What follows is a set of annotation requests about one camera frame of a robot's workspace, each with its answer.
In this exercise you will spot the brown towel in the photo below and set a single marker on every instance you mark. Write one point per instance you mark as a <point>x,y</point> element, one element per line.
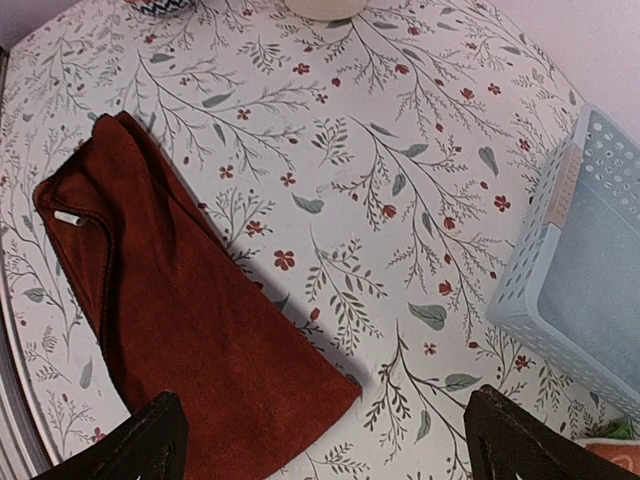
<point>172,311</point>

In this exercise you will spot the floral table mat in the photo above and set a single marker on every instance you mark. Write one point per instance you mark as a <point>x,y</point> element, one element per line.
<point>370,174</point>

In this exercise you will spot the red patterned small bowl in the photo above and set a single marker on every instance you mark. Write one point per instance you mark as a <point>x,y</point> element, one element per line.
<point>160,8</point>

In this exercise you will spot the cream ceramic mug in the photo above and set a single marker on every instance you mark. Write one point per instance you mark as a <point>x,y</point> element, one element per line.
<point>326,10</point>

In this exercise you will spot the orange patterned towel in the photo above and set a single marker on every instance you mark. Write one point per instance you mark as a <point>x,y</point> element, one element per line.
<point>624,453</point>

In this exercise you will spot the green towel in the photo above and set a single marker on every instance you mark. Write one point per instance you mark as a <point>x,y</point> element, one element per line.
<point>619,429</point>

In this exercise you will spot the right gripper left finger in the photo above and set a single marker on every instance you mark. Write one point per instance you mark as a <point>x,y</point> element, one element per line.
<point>151,444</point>

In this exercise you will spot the front aluminium rail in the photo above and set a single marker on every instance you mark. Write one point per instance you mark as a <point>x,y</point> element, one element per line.
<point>12,400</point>

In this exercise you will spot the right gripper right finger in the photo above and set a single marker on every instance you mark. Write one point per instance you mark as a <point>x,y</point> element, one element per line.
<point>506,442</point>

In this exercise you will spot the light blue plastic basket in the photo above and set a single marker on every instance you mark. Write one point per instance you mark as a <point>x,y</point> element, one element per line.
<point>570,291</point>

